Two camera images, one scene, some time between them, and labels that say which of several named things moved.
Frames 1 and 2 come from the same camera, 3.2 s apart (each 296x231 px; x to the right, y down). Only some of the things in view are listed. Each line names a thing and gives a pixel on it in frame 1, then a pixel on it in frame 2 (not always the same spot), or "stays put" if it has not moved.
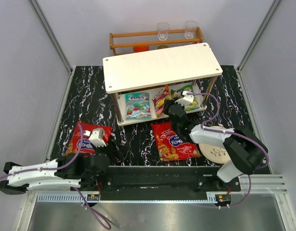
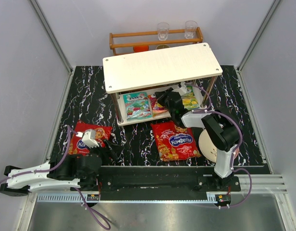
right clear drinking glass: (190, 29) stays put
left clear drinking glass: (162, 31) stays put
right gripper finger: (167, 103) -> (161, 99)
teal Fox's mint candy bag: (137, 106) stays put
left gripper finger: (121, 157) -> (114, 156)
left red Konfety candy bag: (86, 147) stays put
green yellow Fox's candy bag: (189, 89) stays put
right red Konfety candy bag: (170, 146) stays put
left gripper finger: (114, 142) -> (109, 145)
